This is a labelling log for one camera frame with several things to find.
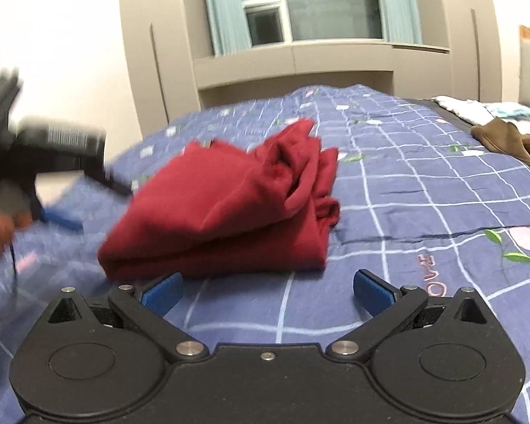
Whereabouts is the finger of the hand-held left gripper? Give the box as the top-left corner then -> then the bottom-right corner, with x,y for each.
83,164 -> 134,198
39,209 -> 84,232

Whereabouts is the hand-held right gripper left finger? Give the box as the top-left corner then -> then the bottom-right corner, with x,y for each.
47,272 -> 206,362

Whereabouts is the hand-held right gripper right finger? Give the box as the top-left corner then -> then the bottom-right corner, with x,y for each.
327,269 -> 487,360

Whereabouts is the red garment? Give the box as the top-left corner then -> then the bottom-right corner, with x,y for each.
98,117 -> 341,280

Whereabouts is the blue floral checked bedsheet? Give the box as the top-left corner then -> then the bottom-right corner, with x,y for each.
0,84 -> 530,424

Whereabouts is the brown cloth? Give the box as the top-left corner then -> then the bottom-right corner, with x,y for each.
470,112 -> 530,173

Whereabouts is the light blue curtain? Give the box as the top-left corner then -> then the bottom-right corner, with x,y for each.
201,0 -> 252,56
371,0 -> 422,45

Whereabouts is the light blue patterned pillow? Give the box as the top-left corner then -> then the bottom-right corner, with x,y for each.
433,96 -> 530,126

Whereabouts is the beige built-in cabinet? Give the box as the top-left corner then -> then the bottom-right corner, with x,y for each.
117,0 -> 500,124

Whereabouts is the window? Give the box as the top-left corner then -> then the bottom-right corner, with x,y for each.
238,0 -> 385,47

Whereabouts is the black cable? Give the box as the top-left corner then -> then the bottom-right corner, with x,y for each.
8,236 -> 22,296

